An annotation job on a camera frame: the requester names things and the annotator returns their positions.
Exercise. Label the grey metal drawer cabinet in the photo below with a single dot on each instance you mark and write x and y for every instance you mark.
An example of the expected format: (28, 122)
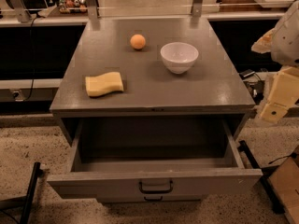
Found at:
(211, 86)

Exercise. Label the brown cardboard box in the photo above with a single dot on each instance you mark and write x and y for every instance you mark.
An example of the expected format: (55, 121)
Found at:
(285, 182)

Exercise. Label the grey top drawer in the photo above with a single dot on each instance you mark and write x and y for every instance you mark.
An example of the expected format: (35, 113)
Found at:
(110, 156)

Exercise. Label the black lower drawer handle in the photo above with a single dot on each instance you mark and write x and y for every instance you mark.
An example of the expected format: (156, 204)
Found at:
(157, 199)

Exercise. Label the yellow sponge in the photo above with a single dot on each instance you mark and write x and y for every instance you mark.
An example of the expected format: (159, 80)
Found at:
(103, 84)

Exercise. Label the grey metal post left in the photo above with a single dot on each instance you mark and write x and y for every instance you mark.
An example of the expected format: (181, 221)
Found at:
(21, 11)

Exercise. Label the black top drawer handle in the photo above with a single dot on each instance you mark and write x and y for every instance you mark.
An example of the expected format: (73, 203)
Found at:
(155, 188)

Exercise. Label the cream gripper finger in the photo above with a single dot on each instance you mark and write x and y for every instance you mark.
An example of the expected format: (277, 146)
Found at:
(265, 43)
(272, 113)

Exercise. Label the black metal bar left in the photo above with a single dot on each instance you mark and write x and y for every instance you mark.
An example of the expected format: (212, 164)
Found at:
(36, 173)

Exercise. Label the orange ball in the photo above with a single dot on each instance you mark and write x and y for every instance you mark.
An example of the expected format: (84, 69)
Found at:
(138, 42)

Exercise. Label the black metal bar right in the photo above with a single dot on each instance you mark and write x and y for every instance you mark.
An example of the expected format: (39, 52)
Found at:
(277, 206)

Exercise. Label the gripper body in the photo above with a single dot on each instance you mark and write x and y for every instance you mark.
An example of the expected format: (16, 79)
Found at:
(287, 44)

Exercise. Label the grey metal post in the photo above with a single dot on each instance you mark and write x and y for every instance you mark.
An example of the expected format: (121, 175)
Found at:
(21, 11)
(92, 6)
(196, 10)

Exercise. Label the grey metal post middle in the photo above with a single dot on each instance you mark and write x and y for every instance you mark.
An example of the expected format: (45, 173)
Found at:
(92, 6)

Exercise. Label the small black device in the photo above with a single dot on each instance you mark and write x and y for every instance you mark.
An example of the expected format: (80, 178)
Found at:
(247, 73)

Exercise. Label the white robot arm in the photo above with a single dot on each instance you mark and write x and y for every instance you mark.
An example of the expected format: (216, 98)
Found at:
(285, 50)

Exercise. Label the grey metal post right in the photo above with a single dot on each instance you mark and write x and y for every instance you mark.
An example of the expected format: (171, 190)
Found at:
(196, 10)

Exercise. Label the black drawer handle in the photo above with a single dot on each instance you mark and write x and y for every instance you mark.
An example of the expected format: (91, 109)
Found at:
(157, 199)
(155, 188)

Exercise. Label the black metal bar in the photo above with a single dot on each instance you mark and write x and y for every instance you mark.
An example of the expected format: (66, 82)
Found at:
(277, 206)
(36, 173)

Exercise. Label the white bowl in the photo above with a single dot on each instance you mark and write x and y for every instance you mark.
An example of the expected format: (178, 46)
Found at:
(179, 57)

